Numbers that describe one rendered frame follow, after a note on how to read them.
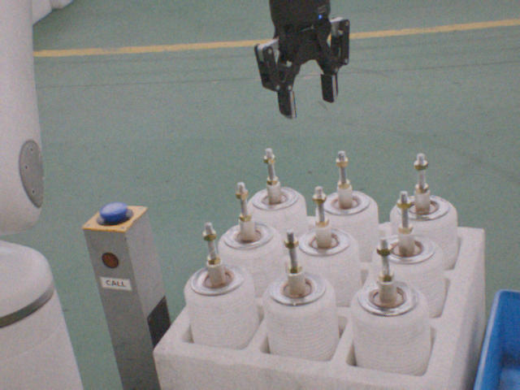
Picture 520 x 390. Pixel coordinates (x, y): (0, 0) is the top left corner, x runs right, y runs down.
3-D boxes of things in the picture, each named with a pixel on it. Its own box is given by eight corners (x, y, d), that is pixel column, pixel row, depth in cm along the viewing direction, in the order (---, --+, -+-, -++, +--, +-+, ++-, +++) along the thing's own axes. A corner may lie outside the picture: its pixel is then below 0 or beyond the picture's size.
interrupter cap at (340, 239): (288, 246, 115) (287, 242, 115) (325, 226, 119) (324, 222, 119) (323, 264, 110) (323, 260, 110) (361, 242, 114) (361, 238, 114)
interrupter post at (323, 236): (312, 244, 115) (310, 225, 113) (324, 238, 116) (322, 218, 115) (324, 250, 113) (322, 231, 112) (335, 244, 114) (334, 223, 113)
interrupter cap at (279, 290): (271, 312, 102) (270, 307, 101) (267, 279, 108) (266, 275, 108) (330, 304, 102) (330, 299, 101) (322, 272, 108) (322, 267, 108)
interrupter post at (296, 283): (289, 297, 104) (287, 276, 102) (288, 288, 106) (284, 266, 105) (307, 295, 104) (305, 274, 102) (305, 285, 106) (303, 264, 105)
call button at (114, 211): (121, 227, 114) (118, 214, 113) (97, 225, 116) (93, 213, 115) (134, 214, 117) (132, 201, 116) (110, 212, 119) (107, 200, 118)
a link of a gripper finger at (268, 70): (258, 41, 99) (273, 82, 102) (248, 48, 98) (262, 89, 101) (272, 44, 97) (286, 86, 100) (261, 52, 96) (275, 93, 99)
